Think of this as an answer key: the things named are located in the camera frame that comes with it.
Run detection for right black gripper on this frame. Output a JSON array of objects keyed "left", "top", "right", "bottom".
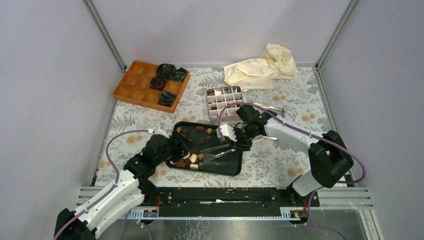
[{"left": 227, "top": 123, "right": 257, "bottom": 154}]

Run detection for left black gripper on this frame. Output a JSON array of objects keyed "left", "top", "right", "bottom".
[{"left": 154, "top": 130, "right": 198, "bottom": 168}]

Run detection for black plastic tray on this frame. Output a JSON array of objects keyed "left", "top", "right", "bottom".
[{"left": 165, "top": 121, "right": 243, "bottom": 176}]

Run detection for metal serving tongs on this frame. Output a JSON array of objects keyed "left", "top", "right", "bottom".
[{"left": 198, "top": 143, "right": 236, "bottom": 162}]

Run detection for pink grid box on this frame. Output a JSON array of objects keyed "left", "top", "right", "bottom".
[{"left": 206, "top": 86, "right": 243, "bottom": 124}]

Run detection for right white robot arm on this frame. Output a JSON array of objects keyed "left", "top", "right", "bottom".
[{"left": 234, "top": 104, "right": 354, "bottom": 206}]

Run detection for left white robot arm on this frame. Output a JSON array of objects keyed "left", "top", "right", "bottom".
[{"left": 53, "top": 130, "right": 197, "bottom": 240}]

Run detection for silver metal tray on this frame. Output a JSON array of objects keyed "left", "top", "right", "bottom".
[{"left": 254, "top": 103, "right": 285, "bottom": 121}]

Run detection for floral table mat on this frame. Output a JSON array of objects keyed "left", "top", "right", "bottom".
[{"left": 94, "top": 66, "right": 331, "bottom": 187}]

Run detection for dark paper cup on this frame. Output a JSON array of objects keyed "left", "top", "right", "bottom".
[
  {"left": 157, "top": 91, "right": 176, "bottom": 107},
  {"left": 156, "top": 63, "right": 176, "bottom": 80},
  {"left": 149, "top": 77, "right": 167, "bottom": 91},
  {"left": 170, "top": 67, "right": 188, "bottom": 83}
]

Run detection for cream cloth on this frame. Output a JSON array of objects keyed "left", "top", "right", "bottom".
[{"left": 223, "top": 43, "right": 299, "bottom": 92}]

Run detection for orange compartment box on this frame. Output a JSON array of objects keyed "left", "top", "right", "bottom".
[{"left": 112, "top": 60, "right": 190, "bottom": 114}]

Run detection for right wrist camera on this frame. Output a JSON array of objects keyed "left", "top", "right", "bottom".
[{"left": 217, "top": 124, "right": 237, "bottom": 142}]

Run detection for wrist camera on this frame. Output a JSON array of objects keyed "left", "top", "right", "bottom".
[
  {"left": 147, "top": 125, "right": 170, "bottom": 139},
  {"left": 217, "top": 124, "right": 237, "bottom": 142}
]

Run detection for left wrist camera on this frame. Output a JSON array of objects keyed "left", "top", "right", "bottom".
[{"left": 147, "top": 125, "right": 170, "bottom": 139}]

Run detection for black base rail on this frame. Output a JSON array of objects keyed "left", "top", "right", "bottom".
[{"left": 141, "top": 187, "right": 320, "bottom": 218}]

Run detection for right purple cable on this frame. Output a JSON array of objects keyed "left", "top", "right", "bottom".
[{"left": 216, "top": 102, "right": 368, "bottom": 240}]

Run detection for purple cable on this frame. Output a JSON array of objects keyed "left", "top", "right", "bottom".
[
  {"left": 216, "top": 102, "right": 368, "bottom": 240},
  {"left": 52, "top": 129, "right": 155, "bottom": 240}
]

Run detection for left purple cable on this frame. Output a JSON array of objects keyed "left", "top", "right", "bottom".
[{"left": 52, "top": 129, "right": 155, "bottom": 240}]

